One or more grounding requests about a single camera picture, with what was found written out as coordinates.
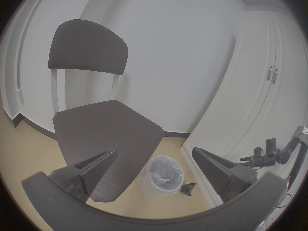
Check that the grey and white chair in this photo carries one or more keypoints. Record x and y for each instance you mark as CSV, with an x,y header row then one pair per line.
x,y
101,133

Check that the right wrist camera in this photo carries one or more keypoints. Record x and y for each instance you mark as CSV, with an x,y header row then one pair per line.
x,y
258,151

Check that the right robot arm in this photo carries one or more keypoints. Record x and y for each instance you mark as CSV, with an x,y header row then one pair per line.
x,y
286,153

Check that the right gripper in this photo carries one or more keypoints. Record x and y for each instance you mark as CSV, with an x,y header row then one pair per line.
x,y
258,161

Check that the white wardrobe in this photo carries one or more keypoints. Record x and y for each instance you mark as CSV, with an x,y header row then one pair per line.
x,y
252,92

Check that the white trash bin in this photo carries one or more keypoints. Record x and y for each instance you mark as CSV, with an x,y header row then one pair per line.
x,y
166,169

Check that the crumpled black plastic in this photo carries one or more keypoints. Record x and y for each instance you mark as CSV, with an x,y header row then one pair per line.
x,y
188,189

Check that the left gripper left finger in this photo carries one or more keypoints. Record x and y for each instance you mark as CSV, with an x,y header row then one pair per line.
x,y
81,177

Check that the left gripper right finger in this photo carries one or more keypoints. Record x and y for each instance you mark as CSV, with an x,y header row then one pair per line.
x,y
228,177

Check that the clear plastic bag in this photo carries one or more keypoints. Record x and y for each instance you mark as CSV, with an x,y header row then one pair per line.
x,y
144,189

